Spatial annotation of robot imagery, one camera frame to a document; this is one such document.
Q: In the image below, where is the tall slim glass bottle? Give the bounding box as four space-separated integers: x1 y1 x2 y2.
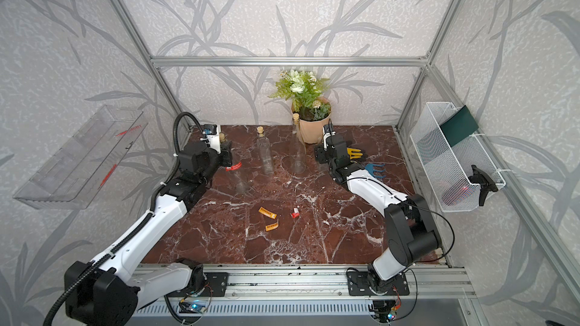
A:
291 113 307 175

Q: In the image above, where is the glass bottle with red label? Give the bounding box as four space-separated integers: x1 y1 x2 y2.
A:
219 133 250 195

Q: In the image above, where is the short glass bottle gold label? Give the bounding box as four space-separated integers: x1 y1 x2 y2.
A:
257 126 274 175

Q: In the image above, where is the peeled gold label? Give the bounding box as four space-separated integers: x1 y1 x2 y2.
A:
265 222 279 232

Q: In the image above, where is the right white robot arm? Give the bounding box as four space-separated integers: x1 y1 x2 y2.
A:
315 126 442 289

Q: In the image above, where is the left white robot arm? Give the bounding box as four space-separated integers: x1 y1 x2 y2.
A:
43 137 233 325

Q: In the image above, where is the black spray bottle trigger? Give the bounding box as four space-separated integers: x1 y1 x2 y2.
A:
468 165 498 207

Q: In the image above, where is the yellow gardening glove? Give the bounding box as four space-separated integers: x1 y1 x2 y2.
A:
347 147 366 160

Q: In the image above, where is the pink flower pot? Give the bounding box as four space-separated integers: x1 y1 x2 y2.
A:
292 97 332 144

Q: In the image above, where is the blue hand rake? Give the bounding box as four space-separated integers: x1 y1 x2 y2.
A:
365 163 385 179

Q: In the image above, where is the green artificial plant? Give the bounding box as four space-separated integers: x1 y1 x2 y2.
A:
269 69 332 122

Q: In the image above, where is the dark green card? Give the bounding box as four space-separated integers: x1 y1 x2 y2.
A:
440 106 479 147

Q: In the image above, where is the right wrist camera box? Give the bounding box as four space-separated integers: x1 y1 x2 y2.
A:
322 120 335 150

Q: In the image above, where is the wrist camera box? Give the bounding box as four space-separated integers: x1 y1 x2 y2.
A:
322 120 335 150
202 124 221 154

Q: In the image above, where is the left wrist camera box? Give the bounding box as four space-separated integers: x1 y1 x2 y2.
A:
202 124 221 154

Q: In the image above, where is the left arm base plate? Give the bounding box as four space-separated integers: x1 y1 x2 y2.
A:
199 273 229 298

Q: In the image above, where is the clear plastic wall shelf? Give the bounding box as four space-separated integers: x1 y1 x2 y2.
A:
14 105 148 210

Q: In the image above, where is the white mesh wall basket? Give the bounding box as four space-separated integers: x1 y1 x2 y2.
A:
411 102 505 212

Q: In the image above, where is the aluminium front rail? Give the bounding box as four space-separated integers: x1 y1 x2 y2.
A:
103 264 477 302

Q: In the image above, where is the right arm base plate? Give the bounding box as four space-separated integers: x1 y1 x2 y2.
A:
346 267 410 297

